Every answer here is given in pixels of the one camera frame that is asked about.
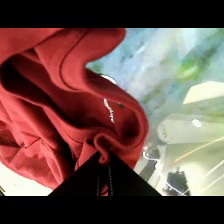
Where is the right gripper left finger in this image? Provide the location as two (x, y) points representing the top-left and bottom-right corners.
(49, 151), (102, 197)

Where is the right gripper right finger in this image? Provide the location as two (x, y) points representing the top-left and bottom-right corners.
(106, 152), (163, 197)

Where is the red garment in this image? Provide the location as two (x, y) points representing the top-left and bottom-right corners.
(0, 27), (150, 197)

